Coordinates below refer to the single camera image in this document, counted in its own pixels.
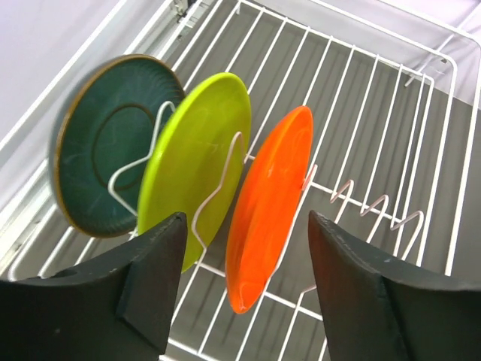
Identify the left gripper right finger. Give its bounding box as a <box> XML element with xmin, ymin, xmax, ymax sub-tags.
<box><xmin>308</xmin><ymin>211</ymin><xmax>480</xmax><ymax>360</ymax></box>

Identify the orange plate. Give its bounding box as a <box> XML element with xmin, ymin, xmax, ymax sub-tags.
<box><xmin>225</xmin><ymin>106</ymin><xmax>313</xmax><ymax>314</ymax></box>

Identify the lime green plate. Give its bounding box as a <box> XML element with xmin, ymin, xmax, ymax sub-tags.
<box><xmin>138</xmin><ymin>72</ymin><xmax>252</xmax><ymax>271</ymax></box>

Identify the white wire dish rack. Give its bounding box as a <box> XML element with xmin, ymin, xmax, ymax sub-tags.
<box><xmin>1</xmin><ymin>1</ymin><xmax>480</xmax><ymax>360</ymax></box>

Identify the dark green plate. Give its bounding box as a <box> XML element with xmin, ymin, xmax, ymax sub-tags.
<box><xmin>48</xmin><ymin>54</ymin><xmax>185</xmax><ymax>238</ymax></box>

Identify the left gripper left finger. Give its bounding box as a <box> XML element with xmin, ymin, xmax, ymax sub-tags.
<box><xmin>1</xmin><ymin>212</ymin><xmax>187</xmax><ymax>354</ymax></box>

